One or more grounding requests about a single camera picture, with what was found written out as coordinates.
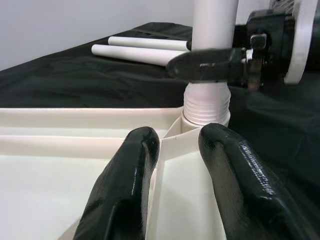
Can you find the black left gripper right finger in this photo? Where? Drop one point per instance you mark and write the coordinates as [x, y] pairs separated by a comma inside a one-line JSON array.
[[245, 190]]

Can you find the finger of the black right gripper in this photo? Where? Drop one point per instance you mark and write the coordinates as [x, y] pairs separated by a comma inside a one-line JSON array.
[[189, 46], [200, 66]]

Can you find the white plastic children table top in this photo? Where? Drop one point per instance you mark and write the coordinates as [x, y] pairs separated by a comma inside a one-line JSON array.
[[50, 187]]

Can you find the white plastic table leg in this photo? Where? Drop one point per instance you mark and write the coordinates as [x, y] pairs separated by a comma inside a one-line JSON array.
[[212, 20], [150, 43], [137, 53]]

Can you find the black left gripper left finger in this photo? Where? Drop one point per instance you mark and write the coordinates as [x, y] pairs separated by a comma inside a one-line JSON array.
[[117, 195]]

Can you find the black table cloth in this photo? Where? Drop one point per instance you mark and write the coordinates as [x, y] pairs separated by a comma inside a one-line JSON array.
[[75, 75]]

